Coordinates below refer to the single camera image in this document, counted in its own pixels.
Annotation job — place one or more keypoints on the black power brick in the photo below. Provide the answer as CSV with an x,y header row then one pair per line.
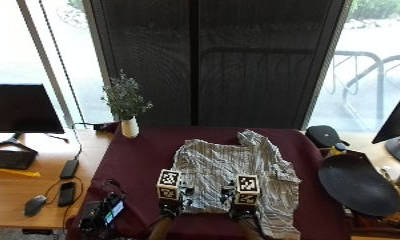
x,y
69,168

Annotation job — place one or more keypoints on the maroon tablecloth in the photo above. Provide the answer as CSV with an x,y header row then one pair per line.
x,y
137,160

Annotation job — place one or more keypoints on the dark mesh window blind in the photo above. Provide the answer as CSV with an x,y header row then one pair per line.
x,y
217,63

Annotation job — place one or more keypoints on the yellow flat strip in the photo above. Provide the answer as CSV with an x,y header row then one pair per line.
x,y
20,173

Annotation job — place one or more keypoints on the person's left hand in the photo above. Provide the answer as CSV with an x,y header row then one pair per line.
x,y
186,196

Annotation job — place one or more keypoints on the left glove marker cube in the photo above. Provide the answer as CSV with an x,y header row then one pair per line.
x,y
168,184

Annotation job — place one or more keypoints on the white vase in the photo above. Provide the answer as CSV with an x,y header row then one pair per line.
x,y
129,128

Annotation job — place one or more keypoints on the striped grey white shirt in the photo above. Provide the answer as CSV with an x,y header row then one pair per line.
x,y
217,160

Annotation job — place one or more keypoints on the small black adapter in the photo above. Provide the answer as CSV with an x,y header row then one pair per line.
x,y
105,127

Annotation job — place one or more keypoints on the black phone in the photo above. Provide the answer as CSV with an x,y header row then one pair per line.
x,y
66,194

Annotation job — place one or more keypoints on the black pouch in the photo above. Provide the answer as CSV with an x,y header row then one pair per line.
x,y
323,136

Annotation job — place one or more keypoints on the black device with lit screen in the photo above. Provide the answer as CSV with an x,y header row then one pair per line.
x,y
104,211

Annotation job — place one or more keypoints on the person's right hand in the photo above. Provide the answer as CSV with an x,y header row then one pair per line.
x,y
228,198

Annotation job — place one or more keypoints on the black keyboard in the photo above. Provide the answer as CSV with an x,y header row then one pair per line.
x,y
8,159

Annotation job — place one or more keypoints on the yellow and black small object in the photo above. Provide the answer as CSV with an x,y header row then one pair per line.
x,y
337,149

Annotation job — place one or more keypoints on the black oval board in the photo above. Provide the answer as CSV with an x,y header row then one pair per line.
x,y
357,185

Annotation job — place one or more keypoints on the black monitor with round base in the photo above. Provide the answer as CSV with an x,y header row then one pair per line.
x,y
397,126

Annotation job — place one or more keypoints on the dark computer mouse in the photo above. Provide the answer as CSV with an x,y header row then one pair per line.
x,y
35,205

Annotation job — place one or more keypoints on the black monitor with thin stand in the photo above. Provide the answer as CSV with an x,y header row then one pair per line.
x,y
17,108

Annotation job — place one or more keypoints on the glove marker cube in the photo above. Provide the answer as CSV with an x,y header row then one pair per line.
x,y
246,189
168,184

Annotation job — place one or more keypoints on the bunch of small flowers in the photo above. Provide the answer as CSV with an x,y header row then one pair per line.
x,y
122,97

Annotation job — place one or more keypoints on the right glove marker cube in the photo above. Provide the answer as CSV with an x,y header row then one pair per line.
x,y
246,189

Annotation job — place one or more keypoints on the metal bicycle rack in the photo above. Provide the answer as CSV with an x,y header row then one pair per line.
x,y
367,83

